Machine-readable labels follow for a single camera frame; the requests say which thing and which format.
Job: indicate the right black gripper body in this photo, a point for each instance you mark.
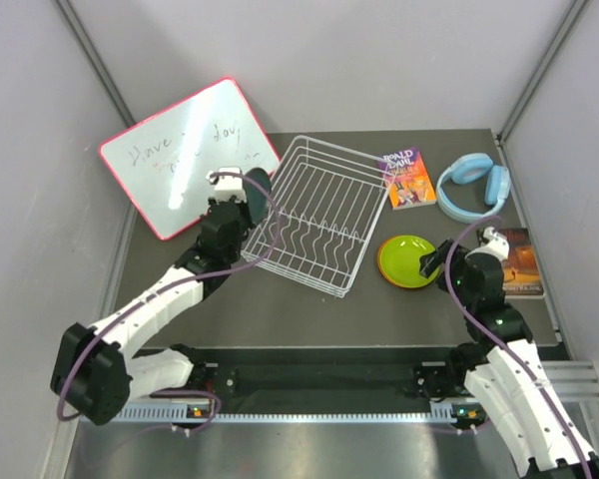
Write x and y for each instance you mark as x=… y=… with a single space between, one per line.
x=457 y=264

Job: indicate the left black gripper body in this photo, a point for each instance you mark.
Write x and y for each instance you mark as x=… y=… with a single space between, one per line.
x=234 y=254

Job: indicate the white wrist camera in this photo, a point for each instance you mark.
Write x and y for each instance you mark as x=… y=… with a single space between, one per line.
x=227 y=185
x=494 y=243

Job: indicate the pink framed whiteboard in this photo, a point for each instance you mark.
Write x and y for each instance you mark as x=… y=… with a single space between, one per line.
x=162 y=163

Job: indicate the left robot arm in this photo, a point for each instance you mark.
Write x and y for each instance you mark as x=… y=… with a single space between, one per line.
x=97 y=369

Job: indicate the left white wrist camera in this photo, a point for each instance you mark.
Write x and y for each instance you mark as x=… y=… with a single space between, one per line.
x=227 y=185

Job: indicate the dark green plate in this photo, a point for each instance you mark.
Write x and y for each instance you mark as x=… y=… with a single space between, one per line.
x=257 y=189

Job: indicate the dark cover paperback book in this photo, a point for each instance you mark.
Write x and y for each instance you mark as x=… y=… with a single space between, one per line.
x=522 y=278

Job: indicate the lime green plate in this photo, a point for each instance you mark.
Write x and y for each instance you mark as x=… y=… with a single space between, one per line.
x=409 y=262

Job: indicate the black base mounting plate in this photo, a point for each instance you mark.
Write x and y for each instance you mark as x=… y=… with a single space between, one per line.
x=418 y=372

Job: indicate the grey slotted cable duct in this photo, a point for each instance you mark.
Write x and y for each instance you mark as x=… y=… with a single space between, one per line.
x=197 y=411

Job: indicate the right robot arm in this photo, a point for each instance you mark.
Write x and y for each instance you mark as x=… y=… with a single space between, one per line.
x=501 y=367

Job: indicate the Roald Dahl orange book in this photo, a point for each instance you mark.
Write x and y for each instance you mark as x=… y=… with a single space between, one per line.
x=406 y=179

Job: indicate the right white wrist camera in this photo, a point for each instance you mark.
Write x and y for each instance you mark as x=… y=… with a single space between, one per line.
x=494 y=243

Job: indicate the white wire dish rack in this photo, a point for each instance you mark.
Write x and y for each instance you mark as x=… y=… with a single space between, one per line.
x=329 y=199

